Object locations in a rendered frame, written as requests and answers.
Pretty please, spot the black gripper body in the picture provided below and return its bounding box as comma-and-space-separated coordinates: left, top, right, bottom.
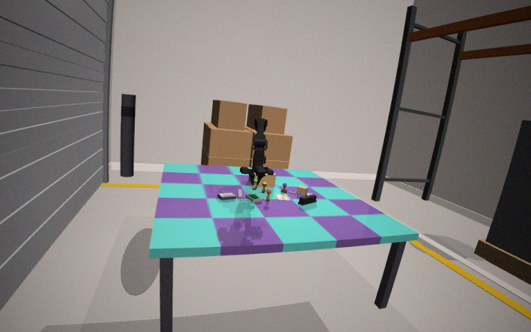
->
240, 159, 274, 176

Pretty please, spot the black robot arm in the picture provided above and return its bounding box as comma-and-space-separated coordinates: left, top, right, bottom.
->
252, 118, 269, 176

